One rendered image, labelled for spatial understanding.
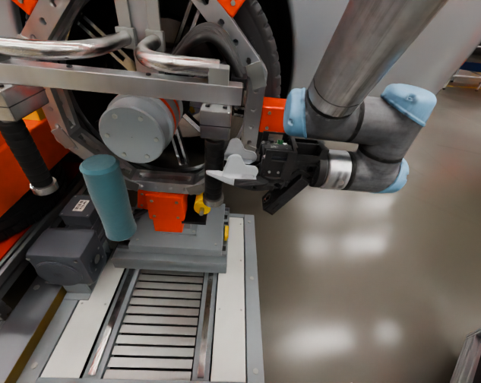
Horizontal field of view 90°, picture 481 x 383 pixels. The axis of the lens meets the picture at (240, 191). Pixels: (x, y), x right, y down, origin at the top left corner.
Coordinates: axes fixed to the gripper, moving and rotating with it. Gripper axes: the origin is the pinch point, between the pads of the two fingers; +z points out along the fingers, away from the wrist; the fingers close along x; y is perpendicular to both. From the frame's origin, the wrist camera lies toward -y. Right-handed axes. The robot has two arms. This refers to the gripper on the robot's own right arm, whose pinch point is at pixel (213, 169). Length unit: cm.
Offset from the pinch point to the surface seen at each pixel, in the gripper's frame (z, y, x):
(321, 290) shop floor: -54, -83, -22
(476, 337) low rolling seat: -104, -67, 3
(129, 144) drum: 17.8, 0.4, -6.0
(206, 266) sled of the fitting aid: 4, -69, -22
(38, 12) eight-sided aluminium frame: 36.5, 19.4, -20.4
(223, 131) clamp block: -1.3, 8.6, 1.5
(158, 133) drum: 11.7, 3.4, -6.0
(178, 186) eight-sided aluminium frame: 12.4, -22.1, -20.5
